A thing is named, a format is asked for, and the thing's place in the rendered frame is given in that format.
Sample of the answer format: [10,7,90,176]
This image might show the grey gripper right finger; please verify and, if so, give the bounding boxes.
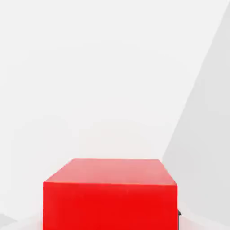
[177,209,214,230]

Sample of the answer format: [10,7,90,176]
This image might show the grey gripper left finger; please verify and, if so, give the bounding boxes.
[12,212,44,230]

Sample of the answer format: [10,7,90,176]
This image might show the small red cube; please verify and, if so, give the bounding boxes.
[43,158,178,230]

